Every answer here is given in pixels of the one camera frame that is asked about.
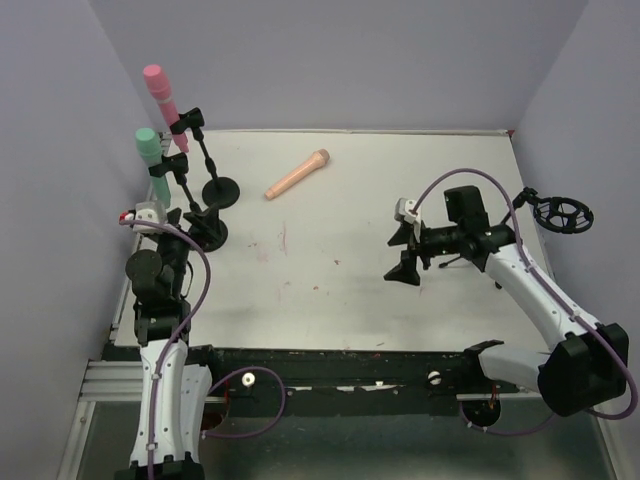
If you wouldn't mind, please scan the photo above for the black round-base mic stand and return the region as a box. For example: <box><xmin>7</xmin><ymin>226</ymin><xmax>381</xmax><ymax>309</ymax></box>
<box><xmin>169</xmin><ymin>108</ymin><xmax>240</xmax><ymax>209</ymax></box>

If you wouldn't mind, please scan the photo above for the black tripod mic stand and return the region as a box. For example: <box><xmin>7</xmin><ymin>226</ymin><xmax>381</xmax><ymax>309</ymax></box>
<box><xmin>438</xmin><ymin>192</ymin><xmax>525</xmax><ymax>290</ymax></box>

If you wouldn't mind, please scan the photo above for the teal toy microphone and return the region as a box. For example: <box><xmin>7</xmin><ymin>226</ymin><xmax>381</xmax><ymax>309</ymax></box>
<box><xmin>135</xmin><ymin>128</ymin><xmax>171</xmax><ymax>209</ymax></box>

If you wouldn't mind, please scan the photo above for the peach toy microphone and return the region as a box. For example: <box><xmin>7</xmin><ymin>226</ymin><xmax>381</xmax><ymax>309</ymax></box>
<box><xmin>264</xmin><ymin>149</ymin><xmax>330</xmax><ymax>200</ymax></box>

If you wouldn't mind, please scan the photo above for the pink toy microphone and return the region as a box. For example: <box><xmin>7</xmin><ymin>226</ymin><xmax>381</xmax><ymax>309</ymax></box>
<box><xmin>143</xmin><ymin>64</ymin><xmax>189</xmax><ymax>153</ymax></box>

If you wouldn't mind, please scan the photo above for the black shock mount ring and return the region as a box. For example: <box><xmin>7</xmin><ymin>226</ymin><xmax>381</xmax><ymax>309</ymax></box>
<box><xmin>519</xmin><ymin>187</ymin><xmax>596</xmax><ymax>235</ymax></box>

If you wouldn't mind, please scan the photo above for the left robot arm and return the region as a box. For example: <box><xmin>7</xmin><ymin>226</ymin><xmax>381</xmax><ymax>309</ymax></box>
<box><xmin>114</xmin><ymin>202</ymin><xmax>212</xmax><ymax>479</ymax></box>

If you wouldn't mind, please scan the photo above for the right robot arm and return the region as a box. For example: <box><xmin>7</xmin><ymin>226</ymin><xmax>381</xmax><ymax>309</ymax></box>
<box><xmin>384</xmin><ymin>186</ymin><xmax>639</xmax><ymax>417</ymax></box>

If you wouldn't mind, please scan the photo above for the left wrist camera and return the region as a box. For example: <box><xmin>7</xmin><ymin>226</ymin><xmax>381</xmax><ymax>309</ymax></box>
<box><xmin>119</xmin><ymin>200</ymin><xmax>167</xmax><ymax>235</ymax></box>

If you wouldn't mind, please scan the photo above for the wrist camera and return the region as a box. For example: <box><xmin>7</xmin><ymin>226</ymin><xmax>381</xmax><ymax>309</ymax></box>
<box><xmin>119</xmin><ymin>200</ymin><xmax>167</xmax><ymax>235</ymax></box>
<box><xmin>394</xmin><ymin>198</ymin><xmax>422</xmax><ymax>242</ymax></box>

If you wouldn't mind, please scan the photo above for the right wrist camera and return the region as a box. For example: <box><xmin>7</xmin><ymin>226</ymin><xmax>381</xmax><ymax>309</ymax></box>
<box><xmin>394</xmin><ymin>198</ymin><xmax>422</xmax><ymax>242</ymax></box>

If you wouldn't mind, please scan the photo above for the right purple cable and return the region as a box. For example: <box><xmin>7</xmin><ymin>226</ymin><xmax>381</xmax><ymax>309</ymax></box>
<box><xmin>409</xmin><ymin>168</ymin><xmax>630</xmax><ymax>435</ymax></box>

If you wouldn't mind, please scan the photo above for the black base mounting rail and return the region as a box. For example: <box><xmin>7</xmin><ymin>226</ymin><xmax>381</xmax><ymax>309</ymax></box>
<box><xmin>102</xmin><ymin>344</ymin><xmax>521</xmax><ymax>419</ymax></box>

